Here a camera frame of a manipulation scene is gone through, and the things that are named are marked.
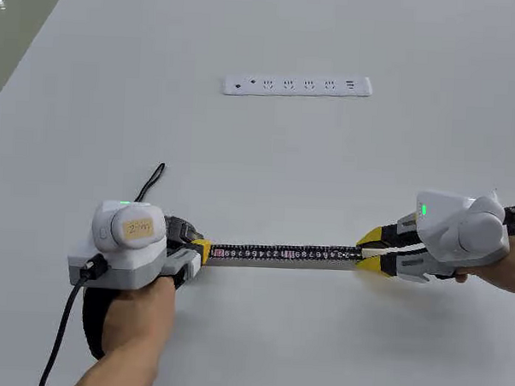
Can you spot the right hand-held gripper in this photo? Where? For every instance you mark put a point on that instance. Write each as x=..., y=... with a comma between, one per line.
x=461, y=232

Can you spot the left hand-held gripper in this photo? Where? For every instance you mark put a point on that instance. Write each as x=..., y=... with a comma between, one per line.
x=122, y=255

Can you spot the person's left forearm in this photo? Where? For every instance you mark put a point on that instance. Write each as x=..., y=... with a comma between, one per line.
x=121, y=366

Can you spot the person's left hand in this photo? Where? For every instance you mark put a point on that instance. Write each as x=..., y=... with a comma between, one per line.
x=137, y=303

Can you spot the person's right hand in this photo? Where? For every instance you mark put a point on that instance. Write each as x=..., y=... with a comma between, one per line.
x=511, y=264

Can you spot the white power strip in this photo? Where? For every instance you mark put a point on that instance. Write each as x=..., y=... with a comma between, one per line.
x=296, y=85

